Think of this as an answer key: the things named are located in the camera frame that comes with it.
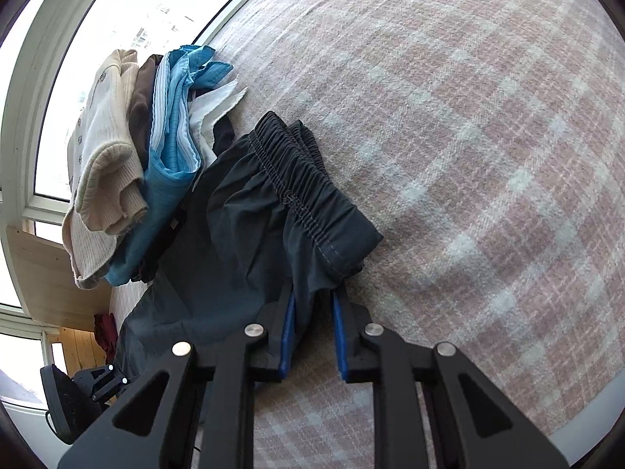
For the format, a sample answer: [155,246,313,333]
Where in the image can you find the black folded garment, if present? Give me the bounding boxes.
[129,117,238,284]

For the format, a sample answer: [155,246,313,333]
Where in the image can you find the white folded garment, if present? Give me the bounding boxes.
[188,85,249,167]

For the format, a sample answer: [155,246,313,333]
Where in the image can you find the beige knit cardigan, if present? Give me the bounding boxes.
[62,49,150,290]

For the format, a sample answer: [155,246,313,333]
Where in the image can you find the large light wooden board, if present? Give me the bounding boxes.
[7,225,114,332]

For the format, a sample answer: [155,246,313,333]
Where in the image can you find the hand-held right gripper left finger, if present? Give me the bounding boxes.
[56,281,298,469]

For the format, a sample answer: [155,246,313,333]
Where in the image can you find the dark grey pants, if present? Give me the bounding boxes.
[114,111,384,377]

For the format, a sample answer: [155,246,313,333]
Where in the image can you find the blue folded garment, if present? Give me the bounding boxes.
[105,45,234,286]

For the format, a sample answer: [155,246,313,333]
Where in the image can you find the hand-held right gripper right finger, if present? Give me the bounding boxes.
[331,286,570,469]

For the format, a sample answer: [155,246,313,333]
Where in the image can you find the dark red garment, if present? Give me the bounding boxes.
[94,313,119,355]

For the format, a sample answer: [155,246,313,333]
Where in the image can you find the brown folded garment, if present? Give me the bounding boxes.
[128,54,164,167]

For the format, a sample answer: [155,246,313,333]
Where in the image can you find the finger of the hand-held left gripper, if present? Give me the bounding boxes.
[73,364,130,404]

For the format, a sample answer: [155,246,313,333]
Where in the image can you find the slatted pine panel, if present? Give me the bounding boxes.
[57,326,105,377]

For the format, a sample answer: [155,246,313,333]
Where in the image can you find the white window frame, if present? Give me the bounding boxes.
[0,0,294,416]

